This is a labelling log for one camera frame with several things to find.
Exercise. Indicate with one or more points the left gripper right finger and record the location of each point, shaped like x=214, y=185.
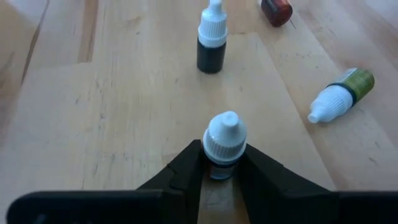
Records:
x=273, y=193

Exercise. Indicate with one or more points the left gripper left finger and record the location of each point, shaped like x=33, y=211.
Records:
x=183, y=186

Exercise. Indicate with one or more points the black dropper bottle white cap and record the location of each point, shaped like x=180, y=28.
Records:
x=224, y=137

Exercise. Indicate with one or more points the brown dropper bottle white cap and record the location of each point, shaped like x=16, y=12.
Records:
x=211, y=56

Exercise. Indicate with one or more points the orange-label dropper bottle white cap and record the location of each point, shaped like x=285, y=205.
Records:
x=276, y=12

